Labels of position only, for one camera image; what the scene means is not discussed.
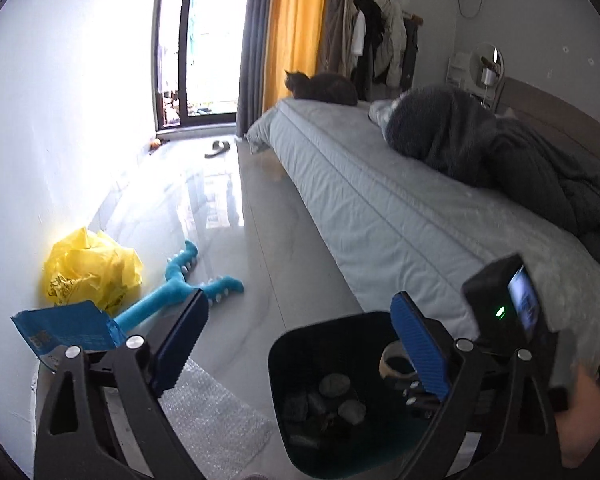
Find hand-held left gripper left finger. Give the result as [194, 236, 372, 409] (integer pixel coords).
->
[34, 290, 210, 480]

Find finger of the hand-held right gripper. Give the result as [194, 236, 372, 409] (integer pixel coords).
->
[397, 379, 443, 418]

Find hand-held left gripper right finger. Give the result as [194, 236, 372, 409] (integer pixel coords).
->
[390, 292, 563, 480]

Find tan tape roll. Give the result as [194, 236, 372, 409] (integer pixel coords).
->
[379, 341, 421, 382]

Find dark trash bin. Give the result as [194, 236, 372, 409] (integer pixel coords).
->
[267, 311, 486, 478]

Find person's right hand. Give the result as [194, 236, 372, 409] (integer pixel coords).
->
[555, 367, 600, 468]

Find teal plush toy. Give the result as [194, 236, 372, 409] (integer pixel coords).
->
[112, 240, 245, 333]

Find bubble wrap sheet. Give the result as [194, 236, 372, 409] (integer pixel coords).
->
[107, 357, 276, 478]

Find blue paper bag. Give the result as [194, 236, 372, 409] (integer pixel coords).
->
[11, 300, 126, 361]

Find yellow plastic bag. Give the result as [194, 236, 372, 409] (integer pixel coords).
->
[41, 227, 145, 317]

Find bed with pale sheet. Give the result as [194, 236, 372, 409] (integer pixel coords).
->
[245, 97, 600, 361]

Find grey fleece blanket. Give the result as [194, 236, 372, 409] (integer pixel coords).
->
[382, 85, 600, 268]

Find brown bed headboard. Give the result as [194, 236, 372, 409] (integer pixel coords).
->
[495, 76, 600, 181]

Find light patterned duvet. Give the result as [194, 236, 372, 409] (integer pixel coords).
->
[367, 97, 406, 128]

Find white shelf unit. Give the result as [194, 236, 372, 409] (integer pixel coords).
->
[447, 52, 473, 88]

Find round mirror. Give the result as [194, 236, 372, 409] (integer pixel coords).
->
[469, 44, 505, 91]

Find grey trousers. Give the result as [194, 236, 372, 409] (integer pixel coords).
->
[402, 20, 420, 88]

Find grey cat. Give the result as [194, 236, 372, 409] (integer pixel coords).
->
[284, 69, 359, 107]

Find white jacket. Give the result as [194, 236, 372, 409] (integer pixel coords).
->
[375, 0, 408, 88]

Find black framed balcony door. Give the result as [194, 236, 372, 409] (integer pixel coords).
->
[150, 0, 253, 131]

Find black garment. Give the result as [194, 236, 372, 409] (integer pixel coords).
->
[352, 0, 386, 98]

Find clothes rack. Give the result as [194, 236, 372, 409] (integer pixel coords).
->
[336, 0, 425, 91]

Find white shirt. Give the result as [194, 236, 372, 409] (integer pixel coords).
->
[350, 10, 367, 56]

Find beige coat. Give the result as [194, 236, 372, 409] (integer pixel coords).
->
[325, 0, 358, 73]

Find yellow curtain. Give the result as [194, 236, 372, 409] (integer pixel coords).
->
[262, 0, 328, 113]

